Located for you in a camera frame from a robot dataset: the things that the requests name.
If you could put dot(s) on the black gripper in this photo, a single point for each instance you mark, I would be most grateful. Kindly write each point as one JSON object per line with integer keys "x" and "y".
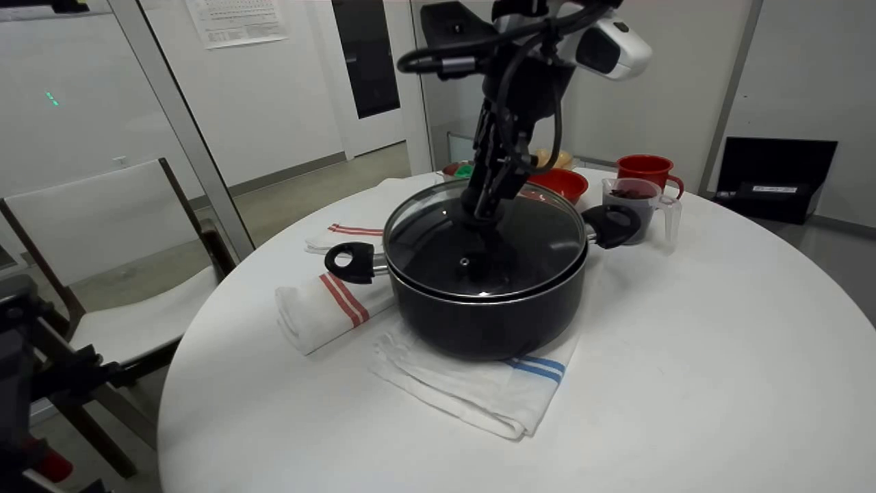
{"x": 535, "y": 87}

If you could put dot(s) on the glass lid with black knob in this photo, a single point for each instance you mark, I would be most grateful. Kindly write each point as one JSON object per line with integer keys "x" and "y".
{"x": 528, "y": 248}

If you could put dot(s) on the white grey Franka robot arm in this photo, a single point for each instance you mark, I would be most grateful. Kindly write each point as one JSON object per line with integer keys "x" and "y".
{"x": 620, "y": 51}

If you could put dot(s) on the black cooking pot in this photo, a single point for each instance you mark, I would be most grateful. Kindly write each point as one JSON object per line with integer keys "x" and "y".
{"x": 493, "y": 318}

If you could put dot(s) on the small framed whiteboard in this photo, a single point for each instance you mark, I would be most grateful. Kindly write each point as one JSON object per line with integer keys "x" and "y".
{"x": 460, "y": 150}

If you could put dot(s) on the beige garlic bunch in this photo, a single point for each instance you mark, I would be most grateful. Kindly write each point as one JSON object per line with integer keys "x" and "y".
{"x": 557, "y": 159}

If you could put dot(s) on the red bowl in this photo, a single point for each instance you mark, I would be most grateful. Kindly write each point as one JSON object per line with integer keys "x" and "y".
{"x": 560, "y": 181}

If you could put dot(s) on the red cup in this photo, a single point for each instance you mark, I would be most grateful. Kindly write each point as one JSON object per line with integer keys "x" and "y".
{"x": 647, "y": 167}

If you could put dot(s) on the clear glass measuring cup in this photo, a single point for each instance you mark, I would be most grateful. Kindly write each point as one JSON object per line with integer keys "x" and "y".
{"x": 643, "y": 215}

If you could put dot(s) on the white towel with red stripes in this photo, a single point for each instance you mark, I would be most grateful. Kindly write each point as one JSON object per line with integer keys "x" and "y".
{"x": 316, "y": 317}
{"x": 350, "y": 237}

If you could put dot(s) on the white towel with blue stripes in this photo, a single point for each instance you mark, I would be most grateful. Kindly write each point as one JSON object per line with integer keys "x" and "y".
{"x": 475, "y": 388}

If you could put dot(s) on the open black case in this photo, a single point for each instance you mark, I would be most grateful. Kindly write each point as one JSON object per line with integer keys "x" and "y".
{"x": 775, "y": 178}

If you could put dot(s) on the black metal stand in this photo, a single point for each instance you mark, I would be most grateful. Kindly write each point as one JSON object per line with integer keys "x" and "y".
{"x": 27, "y": 365}

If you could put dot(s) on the white printed wall sign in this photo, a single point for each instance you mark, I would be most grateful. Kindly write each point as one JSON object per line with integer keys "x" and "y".
{"x": 235, "y": 21}

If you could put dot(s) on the grey metal partition frame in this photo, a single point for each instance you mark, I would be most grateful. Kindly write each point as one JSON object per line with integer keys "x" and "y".
{"x": 181, "y": 137}

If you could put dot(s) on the white chair with wooden frame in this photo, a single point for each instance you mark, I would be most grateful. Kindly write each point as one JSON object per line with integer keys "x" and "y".
{"x": 127, "y": 317}

